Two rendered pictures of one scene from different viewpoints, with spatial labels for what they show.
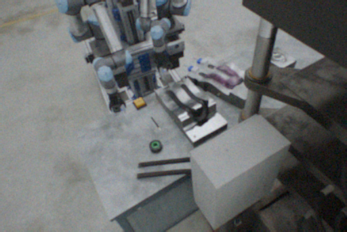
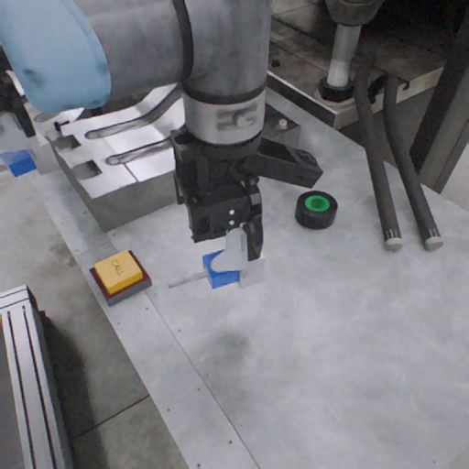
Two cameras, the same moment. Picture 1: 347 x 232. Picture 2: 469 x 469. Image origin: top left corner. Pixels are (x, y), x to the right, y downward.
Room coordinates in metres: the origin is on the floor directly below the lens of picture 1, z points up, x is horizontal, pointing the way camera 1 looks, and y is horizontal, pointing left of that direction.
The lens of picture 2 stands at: (1.23, 0.67, 1.36)
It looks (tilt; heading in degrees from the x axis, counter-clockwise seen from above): 48 degrees down; 259
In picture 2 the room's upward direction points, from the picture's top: straight up
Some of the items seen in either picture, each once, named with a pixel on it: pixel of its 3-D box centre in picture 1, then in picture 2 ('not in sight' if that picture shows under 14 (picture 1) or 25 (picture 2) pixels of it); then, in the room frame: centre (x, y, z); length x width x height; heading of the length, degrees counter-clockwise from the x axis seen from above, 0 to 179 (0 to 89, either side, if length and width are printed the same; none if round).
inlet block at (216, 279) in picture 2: (120, 110); (213, 270); (1.19, 0.34, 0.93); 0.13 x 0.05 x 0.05; 10
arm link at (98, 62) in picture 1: (104, 66); (87, 33); (1.27, 0.36, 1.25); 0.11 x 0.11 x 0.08; 21
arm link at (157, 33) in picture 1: (157, 36); not in sight; (1.48, 0.02, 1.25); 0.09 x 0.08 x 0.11; 153
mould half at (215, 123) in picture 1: (189, 106); (179, 132); (1.20, -0.11, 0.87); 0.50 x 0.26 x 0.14; 24
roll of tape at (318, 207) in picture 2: (155, 146); (315, 209); (0.96, 0.14, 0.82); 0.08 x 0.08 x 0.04
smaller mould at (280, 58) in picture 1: (278, 60); not in sight; (1.54, -0.84, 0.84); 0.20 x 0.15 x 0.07; 24
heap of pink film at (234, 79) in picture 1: (223, 74); not in sight; (1.42, -0.40, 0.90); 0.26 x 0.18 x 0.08; 41
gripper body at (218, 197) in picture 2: (114, 95); (219, 178); (1.18, 0.34, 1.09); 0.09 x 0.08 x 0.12; 10
